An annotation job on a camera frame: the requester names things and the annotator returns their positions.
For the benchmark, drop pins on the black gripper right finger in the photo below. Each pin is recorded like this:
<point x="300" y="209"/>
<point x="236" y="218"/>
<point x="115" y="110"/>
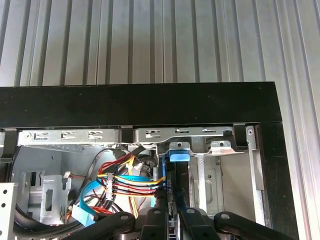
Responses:
<point x="195" y="225"/>

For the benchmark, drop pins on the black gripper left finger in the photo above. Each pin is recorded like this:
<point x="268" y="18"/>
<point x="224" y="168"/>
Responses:
<point x="156" y="225"/>

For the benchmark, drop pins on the hard disk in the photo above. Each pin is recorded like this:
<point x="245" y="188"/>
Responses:
<point x="180" y="156"/>

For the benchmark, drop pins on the metal disk bay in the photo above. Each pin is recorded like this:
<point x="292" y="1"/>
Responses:
<point x="207" y="180"/>

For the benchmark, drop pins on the black open PC case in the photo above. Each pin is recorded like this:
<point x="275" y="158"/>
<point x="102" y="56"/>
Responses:
<point x="150" y="105"/>

